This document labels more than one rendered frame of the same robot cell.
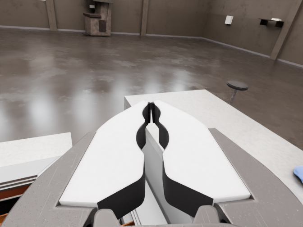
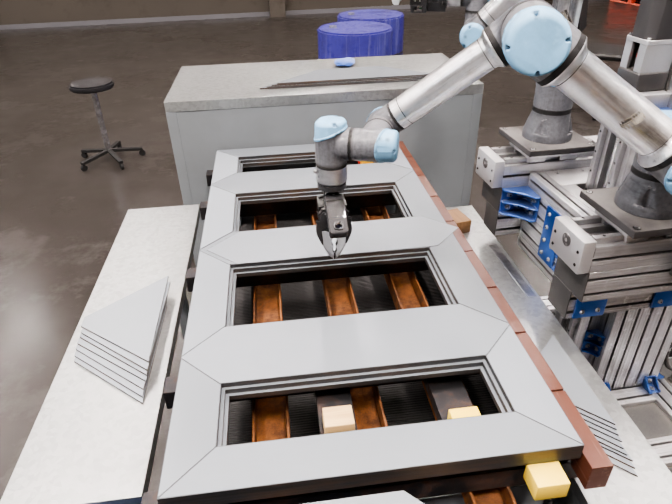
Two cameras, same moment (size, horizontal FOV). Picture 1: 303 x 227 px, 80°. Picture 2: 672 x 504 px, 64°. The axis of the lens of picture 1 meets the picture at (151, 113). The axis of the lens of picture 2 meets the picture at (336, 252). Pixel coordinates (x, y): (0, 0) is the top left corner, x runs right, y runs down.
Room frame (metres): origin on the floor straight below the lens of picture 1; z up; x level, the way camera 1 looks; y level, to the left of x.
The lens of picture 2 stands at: (-0.43, 1.86, 1.65)
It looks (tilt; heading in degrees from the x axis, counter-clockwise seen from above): 32 degrees down; 292
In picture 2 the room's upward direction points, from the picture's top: 2 degrees counter-clockwise
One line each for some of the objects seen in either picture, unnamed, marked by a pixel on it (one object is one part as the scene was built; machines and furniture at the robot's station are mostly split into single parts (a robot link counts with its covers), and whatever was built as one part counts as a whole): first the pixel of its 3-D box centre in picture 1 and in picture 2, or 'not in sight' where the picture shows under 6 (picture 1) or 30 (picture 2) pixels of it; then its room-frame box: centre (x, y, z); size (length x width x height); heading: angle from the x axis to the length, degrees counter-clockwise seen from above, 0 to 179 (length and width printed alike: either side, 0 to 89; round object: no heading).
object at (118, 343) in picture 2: not in sight; (119, 335); (0.46, 1.11, 0.77); 0.45 x 0.20 x 0.04; 118
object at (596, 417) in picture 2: not in sight; (565, 399); (-0.60, 0.88, 0.70); 0.39 x 0.12 x 0.04; 118
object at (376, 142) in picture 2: not in sight; (374, 142); (-0.08, 0.73, 1.21); 0.11 x 0.11 x 0.08; 10
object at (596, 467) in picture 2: not in sight; (456, 243); (-0.26, 0.44, 0.80); 1.62 x 0.04 x 0.06; 118
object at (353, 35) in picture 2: not in sight; (363, 74); (1.11, -2.73, 0.46); 1.25 x 0.76 x 0.92; 110
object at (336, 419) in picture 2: not in sight; (338, 422); (-0.16, 1.19, 0.79); 0.06 x 0.05 x 0.04; 28
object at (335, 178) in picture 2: not in sight; (330, 173); (0.02, 0.76, 1.13); 0.08 x 0.08 x 0.05
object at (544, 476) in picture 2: not in sight; (546, 479); (-0.55, 1.18, 0.79); 0.06 x 0.05 x 0.04; 28
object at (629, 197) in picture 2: not in sight; (653, 186); (-0.71, 0.51, 1.09); 0.15 x 0.15 x 0.10
